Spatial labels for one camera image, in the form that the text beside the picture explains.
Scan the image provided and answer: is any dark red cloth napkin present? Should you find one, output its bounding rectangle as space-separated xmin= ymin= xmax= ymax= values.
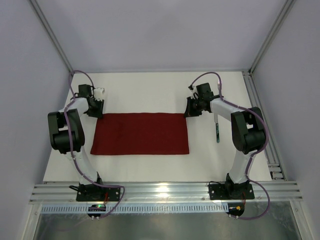
xmin=90 ymin=113 xmax=190 ymax=156

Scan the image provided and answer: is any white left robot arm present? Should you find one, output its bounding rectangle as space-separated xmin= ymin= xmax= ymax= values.
xmin=47 ymin=84 xmax=105 ymax=187

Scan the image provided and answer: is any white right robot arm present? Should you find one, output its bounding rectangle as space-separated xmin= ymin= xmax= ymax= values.
xmin=184 ymin=83 xmax=267 ymax=200

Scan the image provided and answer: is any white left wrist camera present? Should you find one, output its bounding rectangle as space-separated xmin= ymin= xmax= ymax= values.
xmin=93 ymin=87 xmax=105 ymax=102

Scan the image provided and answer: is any knife with teal handle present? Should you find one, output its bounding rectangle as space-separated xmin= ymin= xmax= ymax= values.
xmin=214 ymin=113 xmax=220 ymax=143

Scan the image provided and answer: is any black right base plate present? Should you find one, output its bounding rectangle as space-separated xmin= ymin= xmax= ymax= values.
xmin=208 ymin=183 xmax=255 ymax=200

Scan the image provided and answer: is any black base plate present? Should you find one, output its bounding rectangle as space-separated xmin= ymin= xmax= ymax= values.
xmin=69 ymin=184 xmax=121 ymax=202
xmin=208 ymin=183 xmax=255 ymax=200

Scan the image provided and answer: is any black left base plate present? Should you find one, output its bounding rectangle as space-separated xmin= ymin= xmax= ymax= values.
xmin=69 ymin=184 xmax=121 ymax=202

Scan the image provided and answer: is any aluminium right side rail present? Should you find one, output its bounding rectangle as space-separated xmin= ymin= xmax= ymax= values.
xmin=241 ymin=70 xmax=287 ymax=181

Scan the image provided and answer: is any aluminium rail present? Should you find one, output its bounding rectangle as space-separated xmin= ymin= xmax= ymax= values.
xmin=241 ymin=70 xmax=287 ymax=181
xmin=29 ymin=181 xmax=303 ymax=204

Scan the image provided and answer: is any slotted cable duct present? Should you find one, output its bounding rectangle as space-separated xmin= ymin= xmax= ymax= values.
xmin=40 ymin=202 xmax=229 ymax=214

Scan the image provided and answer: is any left corner frame post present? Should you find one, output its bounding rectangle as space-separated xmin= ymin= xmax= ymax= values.
xmin=28 ymin=0 xmax=74 ymax=72

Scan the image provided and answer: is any corner frame post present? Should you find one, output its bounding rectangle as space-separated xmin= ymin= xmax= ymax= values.
xmin=28 ymin=0 xmax=74 ymax=72
xmin=248 ymin=0 xmax=296 ymax=75

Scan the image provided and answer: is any aluminium front rail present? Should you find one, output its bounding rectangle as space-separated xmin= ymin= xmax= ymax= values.
xmin=29 ymin=181 xmax=303 ymax=204

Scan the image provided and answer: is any right corner frame post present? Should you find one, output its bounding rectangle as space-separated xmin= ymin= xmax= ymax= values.
xmin=248 ymin=0 xmax=296 ymax=75

